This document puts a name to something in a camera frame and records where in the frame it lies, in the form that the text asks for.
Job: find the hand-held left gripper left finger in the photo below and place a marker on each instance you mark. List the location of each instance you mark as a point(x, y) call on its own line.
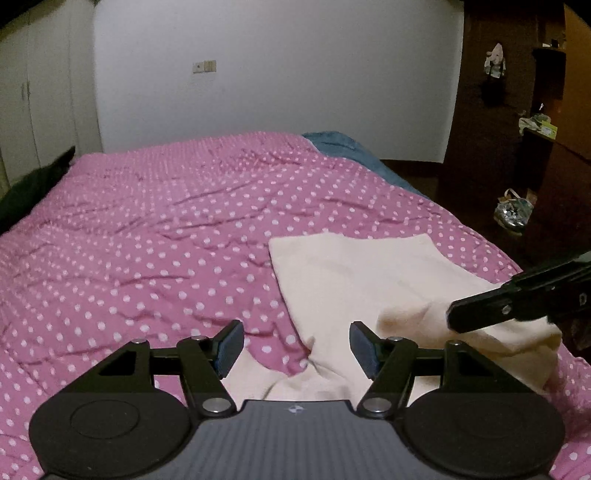
point(228, 349)

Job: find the blue blanket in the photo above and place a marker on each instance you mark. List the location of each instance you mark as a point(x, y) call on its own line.
point(337, 144)

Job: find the wall switch plate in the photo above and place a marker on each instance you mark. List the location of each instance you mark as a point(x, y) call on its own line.
point(204, 67)

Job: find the dark wooden cabinet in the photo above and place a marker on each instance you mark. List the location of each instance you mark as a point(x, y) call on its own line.
point(549, 152)

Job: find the black cloth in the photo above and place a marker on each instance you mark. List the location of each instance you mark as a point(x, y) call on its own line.
point(32, 184)

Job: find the green box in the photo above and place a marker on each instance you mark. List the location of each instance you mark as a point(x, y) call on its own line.
point(547, 128)

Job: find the patterned bag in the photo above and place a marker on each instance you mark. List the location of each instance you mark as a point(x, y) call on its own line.
point(511, 211)

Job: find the cream cloth garment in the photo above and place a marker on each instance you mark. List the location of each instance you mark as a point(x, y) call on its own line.
point(351, 277)

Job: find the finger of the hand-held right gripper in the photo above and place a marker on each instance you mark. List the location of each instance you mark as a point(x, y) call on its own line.
point(485, 310)

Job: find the white wardrobe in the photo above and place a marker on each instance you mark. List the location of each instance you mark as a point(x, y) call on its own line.
point(41, 92)

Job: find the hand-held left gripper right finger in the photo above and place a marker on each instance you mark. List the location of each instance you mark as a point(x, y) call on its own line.
point(363, 353)

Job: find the hanging plush toy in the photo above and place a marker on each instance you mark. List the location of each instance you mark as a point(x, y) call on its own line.
point(495, 59)

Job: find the pink polka dot blanket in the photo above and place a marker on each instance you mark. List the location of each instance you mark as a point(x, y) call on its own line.
point(152, 240)

